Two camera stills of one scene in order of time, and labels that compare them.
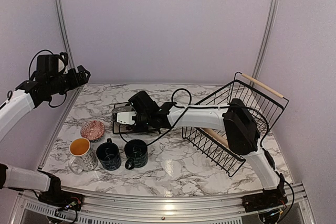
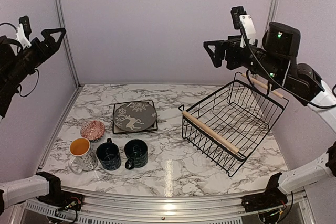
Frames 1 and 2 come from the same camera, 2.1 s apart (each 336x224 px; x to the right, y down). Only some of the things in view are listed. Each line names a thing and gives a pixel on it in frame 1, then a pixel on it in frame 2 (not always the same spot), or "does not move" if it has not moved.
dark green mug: (136, 151) does not move
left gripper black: (82, 78) → (45, 53)
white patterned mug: (83, 157) does not move
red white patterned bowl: (93, 130) does not move
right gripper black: (142, 129) → (232, 43)
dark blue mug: (108, 154) does not move
